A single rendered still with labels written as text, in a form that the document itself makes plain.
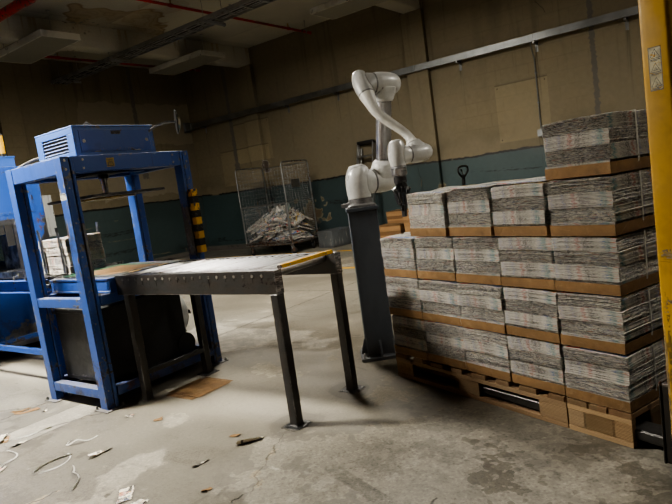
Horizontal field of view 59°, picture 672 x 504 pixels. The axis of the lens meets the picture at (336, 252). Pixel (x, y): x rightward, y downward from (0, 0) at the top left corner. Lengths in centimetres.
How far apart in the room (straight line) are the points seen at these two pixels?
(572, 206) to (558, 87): 735
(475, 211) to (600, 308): 72
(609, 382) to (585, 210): 69
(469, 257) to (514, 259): 27
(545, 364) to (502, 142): 751
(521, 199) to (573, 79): 716
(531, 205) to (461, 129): 772
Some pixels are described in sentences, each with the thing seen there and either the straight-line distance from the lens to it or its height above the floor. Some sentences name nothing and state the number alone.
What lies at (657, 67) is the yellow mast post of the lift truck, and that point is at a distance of 210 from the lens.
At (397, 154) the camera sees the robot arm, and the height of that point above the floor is 129.
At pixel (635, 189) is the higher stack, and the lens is 253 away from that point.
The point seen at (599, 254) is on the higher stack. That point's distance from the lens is 247.
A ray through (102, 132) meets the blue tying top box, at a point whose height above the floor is 170.
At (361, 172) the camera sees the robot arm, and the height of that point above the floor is 122.
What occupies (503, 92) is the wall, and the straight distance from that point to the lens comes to 1005.
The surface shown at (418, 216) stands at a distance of 313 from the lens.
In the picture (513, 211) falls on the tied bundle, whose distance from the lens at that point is 268.
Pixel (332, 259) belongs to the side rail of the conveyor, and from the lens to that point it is 326.
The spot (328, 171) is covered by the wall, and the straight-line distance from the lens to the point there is 1173.
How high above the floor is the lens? 117
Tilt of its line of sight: 7 degrees down
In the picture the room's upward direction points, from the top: 8 degrees counter-clockwise
